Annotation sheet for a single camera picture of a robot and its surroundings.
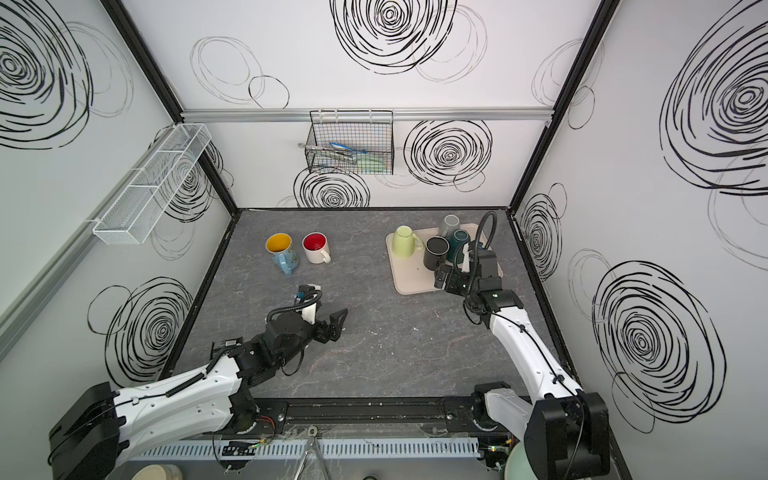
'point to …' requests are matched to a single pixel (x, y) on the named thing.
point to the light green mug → (405, 242)
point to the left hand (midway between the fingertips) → (335, 309)
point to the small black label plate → (234, 342)
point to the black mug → (435, 251)
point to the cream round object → (159, 472)
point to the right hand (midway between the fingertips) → (450, 275)
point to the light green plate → (518, 466)
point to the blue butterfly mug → (279, 245)
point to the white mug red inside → (316, 248)
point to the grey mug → (451, 224)
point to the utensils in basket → (354, 159)
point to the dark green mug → (456, 245)
